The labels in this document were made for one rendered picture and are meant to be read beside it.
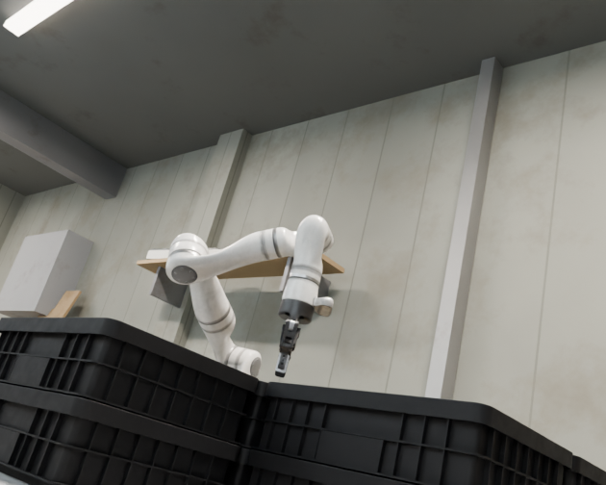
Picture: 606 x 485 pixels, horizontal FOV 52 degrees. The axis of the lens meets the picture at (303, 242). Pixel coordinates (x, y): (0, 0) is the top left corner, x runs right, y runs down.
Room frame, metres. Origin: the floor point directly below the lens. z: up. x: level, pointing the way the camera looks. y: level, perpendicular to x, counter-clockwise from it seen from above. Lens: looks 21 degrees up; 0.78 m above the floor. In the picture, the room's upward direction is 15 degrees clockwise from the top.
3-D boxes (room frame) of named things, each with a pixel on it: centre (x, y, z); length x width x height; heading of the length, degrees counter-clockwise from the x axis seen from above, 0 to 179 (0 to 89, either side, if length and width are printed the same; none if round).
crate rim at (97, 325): (1.10, 0.25, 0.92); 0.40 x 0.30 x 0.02; 43
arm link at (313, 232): (1.31, -0.02, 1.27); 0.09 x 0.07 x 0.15; 161
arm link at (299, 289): (1.32, -0.04, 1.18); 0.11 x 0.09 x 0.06; 88
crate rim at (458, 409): (1.01, -0.24, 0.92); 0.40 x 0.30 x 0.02; 43
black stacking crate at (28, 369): (1.10, 0.25, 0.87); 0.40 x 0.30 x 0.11; 43
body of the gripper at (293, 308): (1.32, -0.02, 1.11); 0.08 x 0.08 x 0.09
